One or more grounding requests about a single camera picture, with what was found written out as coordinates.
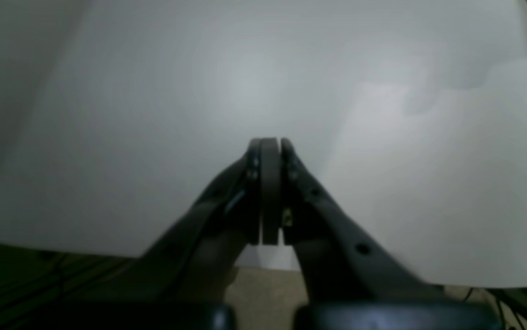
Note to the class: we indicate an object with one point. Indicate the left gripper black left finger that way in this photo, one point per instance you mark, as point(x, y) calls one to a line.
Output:
point(240, 207)

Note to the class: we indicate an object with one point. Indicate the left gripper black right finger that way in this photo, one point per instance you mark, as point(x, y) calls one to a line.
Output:
point(339, 260)

